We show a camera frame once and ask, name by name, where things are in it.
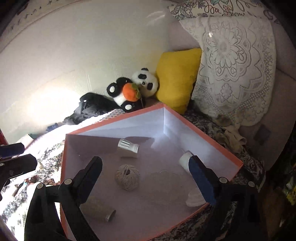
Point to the panda plush toy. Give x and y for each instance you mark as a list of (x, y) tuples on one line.
[(130, 93)]

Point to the floral patterned pillow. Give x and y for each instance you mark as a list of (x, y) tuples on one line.
[(193, 9)]

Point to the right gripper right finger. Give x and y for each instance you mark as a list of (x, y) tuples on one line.
[(205, 178)]

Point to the beige crumpled cloth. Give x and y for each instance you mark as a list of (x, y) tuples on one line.
[(230, 138)]

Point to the clear tape roll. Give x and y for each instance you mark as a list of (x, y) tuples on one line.
[(163, 187)]

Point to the white round lid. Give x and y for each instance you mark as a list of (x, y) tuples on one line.
[(195, 198)]

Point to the white pill bottle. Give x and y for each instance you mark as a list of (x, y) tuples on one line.
[(184, 160)]

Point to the silver white jar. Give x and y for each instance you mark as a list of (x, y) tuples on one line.
[(126, 148)]

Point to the white lace pillow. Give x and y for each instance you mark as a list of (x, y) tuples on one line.
[(237, 70)]

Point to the black clothing pile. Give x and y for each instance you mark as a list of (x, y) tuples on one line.
[(90, 105)]

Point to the calligraphy scroll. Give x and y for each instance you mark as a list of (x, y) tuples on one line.
[(31, 12)]

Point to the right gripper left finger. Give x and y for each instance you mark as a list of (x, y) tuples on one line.
[(86, 178)]

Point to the yellow pillow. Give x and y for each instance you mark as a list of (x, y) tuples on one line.
[(177, 73)]

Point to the grey cylinder roll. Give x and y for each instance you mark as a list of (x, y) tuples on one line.
[(97, 210)]

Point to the twine ball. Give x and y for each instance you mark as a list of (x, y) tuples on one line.
[(127, 177)]

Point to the blue small object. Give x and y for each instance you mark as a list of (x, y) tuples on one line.
[(52, 127)]

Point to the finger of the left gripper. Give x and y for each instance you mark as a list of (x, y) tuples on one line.
[(14, 164)]

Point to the pink storage box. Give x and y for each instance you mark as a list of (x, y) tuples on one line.
[(163, 136)]

